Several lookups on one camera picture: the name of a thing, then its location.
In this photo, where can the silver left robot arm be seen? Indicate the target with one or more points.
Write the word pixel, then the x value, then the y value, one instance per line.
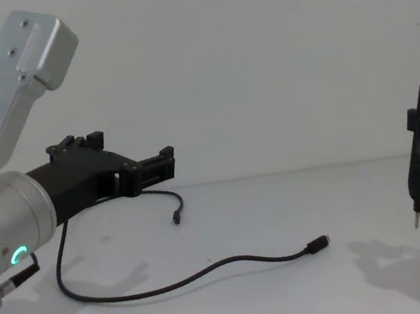
pixel 7 205

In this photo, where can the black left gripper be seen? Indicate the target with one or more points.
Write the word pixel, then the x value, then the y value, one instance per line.
pixel 79 180

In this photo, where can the white table cloth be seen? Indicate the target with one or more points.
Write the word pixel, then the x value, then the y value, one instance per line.
pixel 251 305

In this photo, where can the pale wall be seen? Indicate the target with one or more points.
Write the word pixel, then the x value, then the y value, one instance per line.
pixel 222 67

